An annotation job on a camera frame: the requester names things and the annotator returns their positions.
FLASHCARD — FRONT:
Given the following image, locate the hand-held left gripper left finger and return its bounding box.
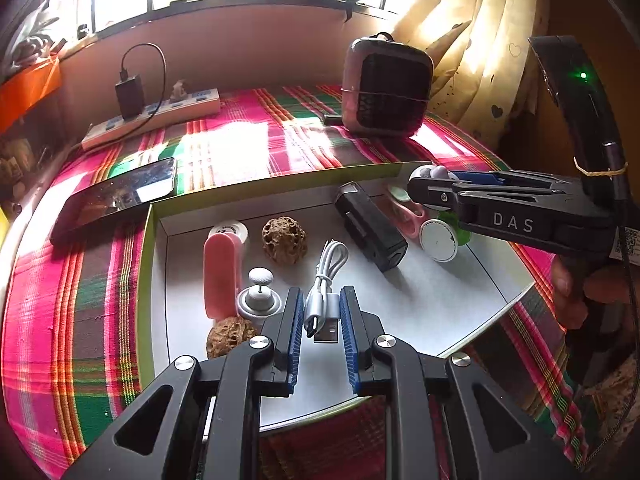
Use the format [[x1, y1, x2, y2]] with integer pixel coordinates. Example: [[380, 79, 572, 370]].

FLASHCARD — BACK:
[[62, 287, 304, 480]]

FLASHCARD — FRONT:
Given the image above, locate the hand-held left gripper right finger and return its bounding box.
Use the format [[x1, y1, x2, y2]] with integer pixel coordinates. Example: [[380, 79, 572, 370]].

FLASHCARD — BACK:
[[340, 287, 576, 480]]

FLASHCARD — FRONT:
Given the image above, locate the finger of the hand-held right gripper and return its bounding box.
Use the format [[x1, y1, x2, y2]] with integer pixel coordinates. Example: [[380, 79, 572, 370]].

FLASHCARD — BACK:
[[409, 176, 576, 211], [452, 171, 568, 184]]

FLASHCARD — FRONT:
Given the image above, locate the pink green clip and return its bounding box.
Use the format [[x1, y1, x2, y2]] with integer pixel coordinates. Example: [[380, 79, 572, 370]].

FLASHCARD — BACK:
[[387, 185, 429, 239]]

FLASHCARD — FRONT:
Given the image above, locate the white usb cable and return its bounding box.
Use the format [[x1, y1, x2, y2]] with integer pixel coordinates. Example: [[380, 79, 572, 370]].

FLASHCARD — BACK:
[[303, 239, 350, 345]]

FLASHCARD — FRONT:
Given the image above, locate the green white spool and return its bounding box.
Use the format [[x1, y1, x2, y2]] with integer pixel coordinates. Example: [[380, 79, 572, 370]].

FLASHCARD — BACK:
[[418, 209, 471, 264]]

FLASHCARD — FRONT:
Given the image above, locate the white knob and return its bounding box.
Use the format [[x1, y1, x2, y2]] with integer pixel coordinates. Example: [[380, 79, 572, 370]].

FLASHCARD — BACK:
[[237, 268, 284, 319]]

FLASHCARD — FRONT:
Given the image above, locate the brown walnut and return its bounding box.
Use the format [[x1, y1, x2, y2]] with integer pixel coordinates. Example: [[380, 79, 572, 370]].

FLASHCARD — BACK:
[[262, 216, 307, 264], [206, 315, 261, 360]]

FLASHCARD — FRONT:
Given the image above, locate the black power bank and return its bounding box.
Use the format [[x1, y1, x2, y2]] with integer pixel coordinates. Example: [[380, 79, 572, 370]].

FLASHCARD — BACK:
[[333, 181, 409, 273]]

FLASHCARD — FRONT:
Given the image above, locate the pink silicone holder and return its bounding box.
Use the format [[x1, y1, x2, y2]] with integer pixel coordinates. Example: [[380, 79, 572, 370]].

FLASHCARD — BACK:
[[203, 234, 244, 319]]

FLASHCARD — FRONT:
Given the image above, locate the shallow green cardboard box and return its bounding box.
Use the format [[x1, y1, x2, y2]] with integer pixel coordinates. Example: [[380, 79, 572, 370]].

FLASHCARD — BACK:
[[137, 162, 539, 432]]

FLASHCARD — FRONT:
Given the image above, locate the white round case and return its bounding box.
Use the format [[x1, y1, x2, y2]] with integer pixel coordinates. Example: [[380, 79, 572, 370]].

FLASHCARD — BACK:
[[209, 220, 249, 257]]

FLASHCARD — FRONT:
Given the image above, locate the person's right hand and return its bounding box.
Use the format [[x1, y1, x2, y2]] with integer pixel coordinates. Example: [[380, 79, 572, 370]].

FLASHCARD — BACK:
[[551, 255, 640, 331]]

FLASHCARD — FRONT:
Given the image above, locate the small pink fan heater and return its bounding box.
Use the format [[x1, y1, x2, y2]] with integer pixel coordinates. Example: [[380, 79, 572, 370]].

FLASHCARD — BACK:
[[341, 33, 435, 137]]

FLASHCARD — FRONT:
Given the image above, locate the heart print curtain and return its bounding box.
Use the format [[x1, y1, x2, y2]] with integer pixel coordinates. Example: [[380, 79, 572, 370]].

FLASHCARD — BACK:
[[400, 0, 552, 142]]

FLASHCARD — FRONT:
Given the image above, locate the black window latch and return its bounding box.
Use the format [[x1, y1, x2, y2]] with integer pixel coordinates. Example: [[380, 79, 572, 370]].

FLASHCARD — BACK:
[[339, 0, 372, 24]]

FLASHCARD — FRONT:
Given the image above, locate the pink green plaid blanket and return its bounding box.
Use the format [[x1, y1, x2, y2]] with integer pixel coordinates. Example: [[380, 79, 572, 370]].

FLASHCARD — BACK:
[[2, 85, 591, 480]]

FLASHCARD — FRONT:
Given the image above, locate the black smartphone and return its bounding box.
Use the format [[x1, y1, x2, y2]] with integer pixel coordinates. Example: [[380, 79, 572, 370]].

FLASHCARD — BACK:
[[49, 157, 177, 246]]

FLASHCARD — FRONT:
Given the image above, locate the white power strip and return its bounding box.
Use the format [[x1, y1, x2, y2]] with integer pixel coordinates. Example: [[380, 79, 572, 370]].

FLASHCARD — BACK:
[[81, 88, 222, 152]]

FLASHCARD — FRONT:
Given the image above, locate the black charger block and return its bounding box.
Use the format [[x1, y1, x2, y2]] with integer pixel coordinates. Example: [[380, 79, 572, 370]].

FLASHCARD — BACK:
[[114, 75, 146, 119]]

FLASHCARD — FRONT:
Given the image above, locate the orange box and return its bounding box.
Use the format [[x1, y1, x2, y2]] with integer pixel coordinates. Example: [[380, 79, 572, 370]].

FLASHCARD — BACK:
[[0, 57, 62, 132]]

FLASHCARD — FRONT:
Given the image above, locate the black charger cable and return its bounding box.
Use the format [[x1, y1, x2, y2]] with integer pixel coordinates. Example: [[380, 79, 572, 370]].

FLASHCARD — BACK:
[[121, 43, 166, 124]]

